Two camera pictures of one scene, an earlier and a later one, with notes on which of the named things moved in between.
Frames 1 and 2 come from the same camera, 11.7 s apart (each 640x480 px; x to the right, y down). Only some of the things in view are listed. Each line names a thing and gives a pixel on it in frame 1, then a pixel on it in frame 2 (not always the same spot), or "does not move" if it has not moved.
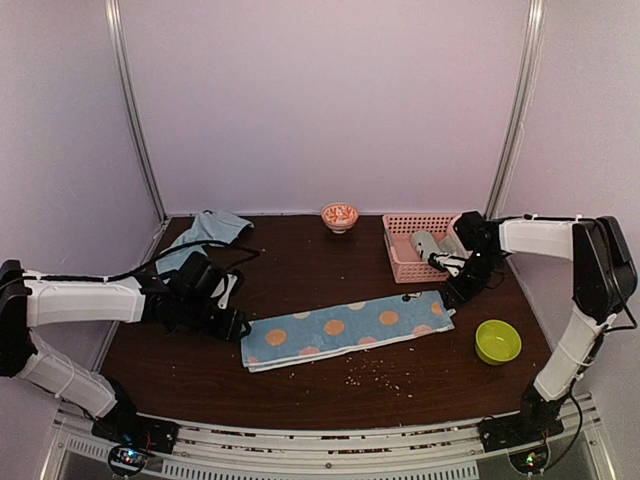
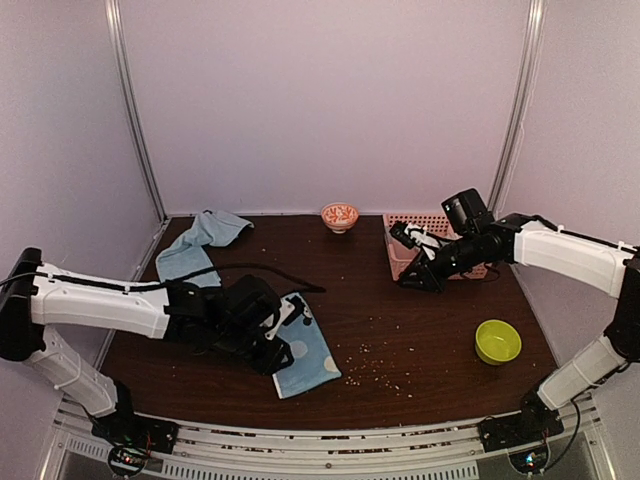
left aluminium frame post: [113, 16] does not move
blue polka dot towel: [335, 332] to [314, 361]
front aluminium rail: [448, 450] does not move
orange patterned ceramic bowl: [339, 217] does not move
